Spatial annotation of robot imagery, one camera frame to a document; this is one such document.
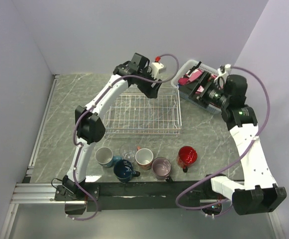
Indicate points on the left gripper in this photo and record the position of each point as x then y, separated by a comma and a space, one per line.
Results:
149, 91

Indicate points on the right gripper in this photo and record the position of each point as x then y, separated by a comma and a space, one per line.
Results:
190, 89

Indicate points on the red mug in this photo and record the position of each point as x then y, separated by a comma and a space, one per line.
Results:
186, 157

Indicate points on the salmon pink mug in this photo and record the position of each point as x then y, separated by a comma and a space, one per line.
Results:
144, 158

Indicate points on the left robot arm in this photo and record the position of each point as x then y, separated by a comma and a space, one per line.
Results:
89, 127

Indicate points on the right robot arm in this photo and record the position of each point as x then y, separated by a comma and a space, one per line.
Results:
260, 192

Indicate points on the pink camouflage cloth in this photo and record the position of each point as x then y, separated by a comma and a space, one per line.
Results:
191, 78

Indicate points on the white plastic basket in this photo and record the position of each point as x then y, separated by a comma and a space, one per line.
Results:
186, 68

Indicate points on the small clear glass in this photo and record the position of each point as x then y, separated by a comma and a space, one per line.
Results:
127, 151

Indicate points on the mauve purple mug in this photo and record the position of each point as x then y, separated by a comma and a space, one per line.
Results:
161, 167

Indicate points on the light blue mug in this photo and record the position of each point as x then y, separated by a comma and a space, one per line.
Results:
105, 157

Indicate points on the dark blue mug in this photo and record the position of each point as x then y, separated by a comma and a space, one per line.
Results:
124, 171

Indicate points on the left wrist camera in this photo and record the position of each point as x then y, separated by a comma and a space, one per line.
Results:
157, 68

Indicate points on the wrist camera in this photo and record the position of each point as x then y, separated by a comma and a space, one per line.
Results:
223, 72
157, 68

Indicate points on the white wire dish rack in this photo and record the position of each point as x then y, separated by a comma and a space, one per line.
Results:
133, 113

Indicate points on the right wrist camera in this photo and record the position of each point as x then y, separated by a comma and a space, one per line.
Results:
223, 72

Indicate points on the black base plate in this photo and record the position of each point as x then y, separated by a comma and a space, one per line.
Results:
140, 195

